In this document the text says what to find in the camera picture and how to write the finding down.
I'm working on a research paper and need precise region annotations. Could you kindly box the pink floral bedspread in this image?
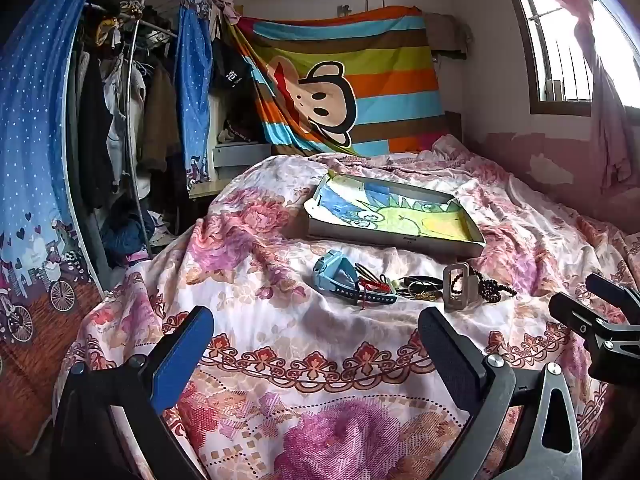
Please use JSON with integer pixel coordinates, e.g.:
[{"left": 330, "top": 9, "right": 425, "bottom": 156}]
[{"left": 55, "top": 135, "right": 640, "bottom": 480}]

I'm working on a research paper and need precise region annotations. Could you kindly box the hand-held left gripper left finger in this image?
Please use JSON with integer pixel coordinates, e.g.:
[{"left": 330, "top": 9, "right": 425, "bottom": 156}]
[{"left": 50, "top": 305, "right": 216, "bottom": 480}]

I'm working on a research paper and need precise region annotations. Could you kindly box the cartoon dinosaur towel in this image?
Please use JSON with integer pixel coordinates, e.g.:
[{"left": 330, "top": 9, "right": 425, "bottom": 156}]
[{"left": 315, "top": 175, "right": 476, "bottom": 243}]

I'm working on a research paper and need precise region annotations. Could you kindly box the narrow blue dotted wardrobe curtain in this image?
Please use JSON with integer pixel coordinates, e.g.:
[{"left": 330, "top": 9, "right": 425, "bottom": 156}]
[{"left": 175, "top": 7, "right": 213, "bottom": 193}]

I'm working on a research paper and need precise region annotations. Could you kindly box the large blue dotted wardrobe curtain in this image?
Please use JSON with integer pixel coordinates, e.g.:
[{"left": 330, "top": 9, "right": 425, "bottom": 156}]
[{"left": 0, "top": 0, "right": 108, "bottom": 356}]

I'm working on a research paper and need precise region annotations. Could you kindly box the brown cloth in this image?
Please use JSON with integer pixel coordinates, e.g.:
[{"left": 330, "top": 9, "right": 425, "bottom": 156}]
[{"left": 425, "top": 12, "right": 473, "bottom": 58}]

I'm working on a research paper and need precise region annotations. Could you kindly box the silver belt buckle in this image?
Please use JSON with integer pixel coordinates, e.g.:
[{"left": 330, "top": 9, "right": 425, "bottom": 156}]
[{"left": 442, "top": 262, "right": 472, "bottom": 313}]

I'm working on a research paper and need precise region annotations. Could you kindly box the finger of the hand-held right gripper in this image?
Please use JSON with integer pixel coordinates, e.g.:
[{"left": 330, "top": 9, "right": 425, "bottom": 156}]
[
  {"left": 586, "top": 273, "right": 640, "bottom": 313},
  {"left": 548, "top": 291, "right": 640, "bottom": 346}
]

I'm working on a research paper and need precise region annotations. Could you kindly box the gold bangle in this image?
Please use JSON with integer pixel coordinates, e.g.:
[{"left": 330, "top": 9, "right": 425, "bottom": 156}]
[{"left": 406, "top": 286, "right": 445, "bottom": 303}]

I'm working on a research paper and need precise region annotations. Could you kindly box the striped monkey print cloth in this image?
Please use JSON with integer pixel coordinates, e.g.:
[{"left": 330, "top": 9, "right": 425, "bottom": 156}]
[{"left": 227, "top": 6, "right": 446, "bottom": 158}]

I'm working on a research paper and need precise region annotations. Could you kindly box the black cloth with white print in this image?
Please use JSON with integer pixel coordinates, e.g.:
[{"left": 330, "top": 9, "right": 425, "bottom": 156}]
[{"left": 212, "top": 40, "right": 257, "bottom": 95}]

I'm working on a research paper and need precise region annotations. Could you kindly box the wooden headboard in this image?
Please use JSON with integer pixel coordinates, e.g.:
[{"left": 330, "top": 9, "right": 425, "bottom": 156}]
[{"left": 440, "top": 110, "right": 463, "bottom": 145}]

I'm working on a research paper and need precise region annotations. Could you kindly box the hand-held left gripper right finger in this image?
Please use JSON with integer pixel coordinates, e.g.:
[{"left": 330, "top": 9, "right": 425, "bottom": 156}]
[{"left": 416, "top": 306, "right": 583, "bottom": 480}]

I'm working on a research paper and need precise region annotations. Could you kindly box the white shelf box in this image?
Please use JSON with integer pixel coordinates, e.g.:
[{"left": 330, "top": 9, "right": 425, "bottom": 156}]
[{"left": 212, "top": 142, "right": 272, "bottom": 181}]

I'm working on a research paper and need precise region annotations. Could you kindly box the light blue watch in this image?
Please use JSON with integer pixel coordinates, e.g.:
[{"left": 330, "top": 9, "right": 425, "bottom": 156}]
[{"left": 313, "top": 251, "right": 398, "bottom": 306}]

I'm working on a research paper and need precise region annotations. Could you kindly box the metal clothes rack pole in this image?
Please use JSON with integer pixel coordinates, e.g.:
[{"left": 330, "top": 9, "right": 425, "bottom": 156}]
[{"left": 120, "top": 0, "right": 153, "bottom": 253}]

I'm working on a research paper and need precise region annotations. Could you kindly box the grey shallow tray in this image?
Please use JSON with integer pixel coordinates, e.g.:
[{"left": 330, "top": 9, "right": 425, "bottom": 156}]
[{"left": 303, "top": 170, "right": 487, "bottom": 257}]

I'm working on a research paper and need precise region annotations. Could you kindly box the dark bead bracelet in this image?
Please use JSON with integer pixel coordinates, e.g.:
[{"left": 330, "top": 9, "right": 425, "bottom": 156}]
[{"left": 447, "top": 267, "right": 518, "bottom": 303}]

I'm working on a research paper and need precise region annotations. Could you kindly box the pink curtain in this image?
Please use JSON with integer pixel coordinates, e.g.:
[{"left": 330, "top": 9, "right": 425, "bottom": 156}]
[{"left": 515, "top": 0, "right": 640, "bottom": 188}]

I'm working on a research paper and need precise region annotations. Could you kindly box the pile of clothes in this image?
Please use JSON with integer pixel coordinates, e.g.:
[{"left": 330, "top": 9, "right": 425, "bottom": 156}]
[{"left": 100, "top": 200, "right": 176, "bottom": 266}]

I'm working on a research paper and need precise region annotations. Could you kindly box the row of hanging clothes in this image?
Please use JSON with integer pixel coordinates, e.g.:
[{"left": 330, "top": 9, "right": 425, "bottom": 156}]
[{"left": 70, "top": 2, "right": 183, "bottom": 211}]

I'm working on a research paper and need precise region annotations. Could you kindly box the barred window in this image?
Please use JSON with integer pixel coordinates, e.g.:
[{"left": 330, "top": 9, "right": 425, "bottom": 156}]
[{"left": 502, "top": 0, "right": 640, "bottom": 116}]

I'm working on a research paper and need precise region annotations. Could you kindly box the wooden board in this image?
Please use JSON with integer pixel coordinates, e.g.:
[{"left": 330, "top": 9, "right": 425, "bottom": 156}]
[{"left": 189, "top": 179, "right": 232, "bottom": 202}]

